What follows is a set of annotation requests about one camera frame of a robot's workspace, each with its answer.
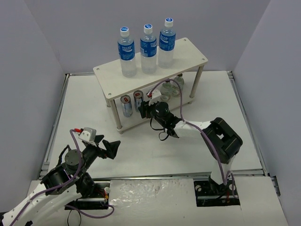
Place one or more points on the Pocari Sweat bottle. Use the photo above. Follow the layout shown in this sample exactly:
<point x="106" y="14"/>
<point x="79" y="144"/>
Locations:
<point x="148" y="50"/>
<point x="166" y="44"/>
<point x="126" y="49"/>

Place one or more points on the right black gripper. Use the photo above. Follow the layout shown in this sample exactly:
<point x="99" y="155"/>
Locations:
<point x="146" y="109"/>

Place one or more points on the clear green-cap Chang bottle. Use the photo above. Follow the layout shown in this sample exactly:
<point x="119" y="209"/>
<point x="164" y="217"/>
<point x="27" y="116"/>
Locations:
<point x="178" y="84"/>

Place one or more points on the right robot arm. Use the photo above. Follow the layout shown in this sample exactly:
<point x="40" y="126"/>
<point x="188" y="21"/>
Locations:
<point x="221" y="140"/>

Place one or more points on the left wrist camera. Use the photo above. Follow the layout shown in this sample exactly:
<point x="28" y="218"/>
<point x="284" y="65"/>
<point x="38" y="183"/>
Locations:
<point x="87" y="135"/>

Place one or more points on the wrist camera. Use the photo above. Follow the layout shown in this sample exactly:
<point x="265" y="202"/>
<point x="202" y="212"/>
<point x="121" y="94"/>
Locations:
<point x="154" y="97"/>
<point x="87" y="135"/>

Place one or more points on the white two-tier wooden shelf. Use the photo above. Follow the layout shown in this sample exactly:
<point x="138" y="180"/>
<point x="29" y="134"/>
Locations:
<point x="188" y="60"/>

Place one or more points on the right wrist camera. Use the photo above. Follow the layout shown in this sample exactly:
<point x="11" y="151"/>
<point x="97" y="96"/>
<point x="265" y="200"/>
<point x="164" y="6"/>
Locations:
<point x="154" y="97"/>

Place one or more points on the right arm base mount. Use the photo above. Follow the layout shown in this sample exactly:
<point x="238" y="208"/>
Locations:
<point x="209" y="195"/>

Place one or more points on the silver energy drink can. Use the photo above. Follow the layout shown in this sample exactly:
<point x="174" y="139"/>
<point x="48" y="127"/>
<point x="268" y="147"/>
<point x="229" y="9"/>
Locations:
<point x="126" y="105"/>
<point x="138" y="98"/>

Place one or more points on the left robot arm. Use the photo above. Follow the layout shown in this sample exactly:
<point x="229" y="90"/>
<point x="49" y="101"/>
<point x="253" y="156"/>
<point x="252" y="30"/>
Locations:
<point x="66" y="182"/>

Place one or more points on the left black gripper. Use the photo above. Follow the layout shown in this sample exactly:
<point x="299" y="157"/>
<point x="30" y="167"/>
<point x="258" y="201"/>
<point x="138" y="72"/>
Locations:
<point x="101" y="148"/>

